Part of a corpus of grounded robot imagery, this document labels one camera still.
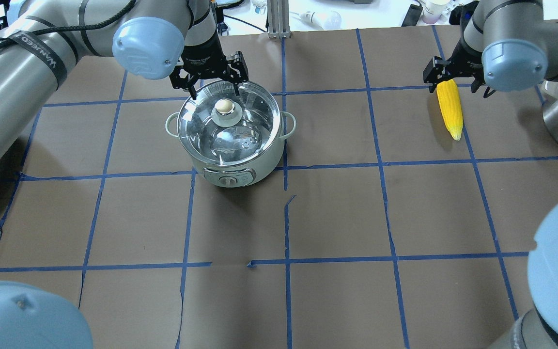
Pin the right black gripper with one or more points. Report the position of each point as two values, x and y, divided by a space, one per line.
472 63

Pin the aluminium frame post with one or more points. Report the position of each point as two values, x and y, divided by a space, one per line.
278 19

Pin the glass pot lid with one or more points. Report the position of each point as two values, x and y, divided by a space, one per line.
221 127

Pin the yellow toy corn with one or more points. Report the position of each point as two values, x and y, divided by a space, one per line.
449 101

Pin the white purple cup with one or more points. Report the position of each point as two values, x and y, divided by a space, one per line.
435 11

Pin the black smartphone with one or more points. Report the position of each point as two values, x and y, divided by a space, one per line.
412 16

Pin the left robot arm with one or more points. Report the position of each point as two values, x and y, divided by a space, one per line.
45 40

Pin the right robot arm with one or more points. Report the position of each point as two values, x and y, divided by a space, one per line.
508 46

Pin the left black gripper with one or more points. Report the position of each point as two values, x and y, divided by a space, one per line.
203 59

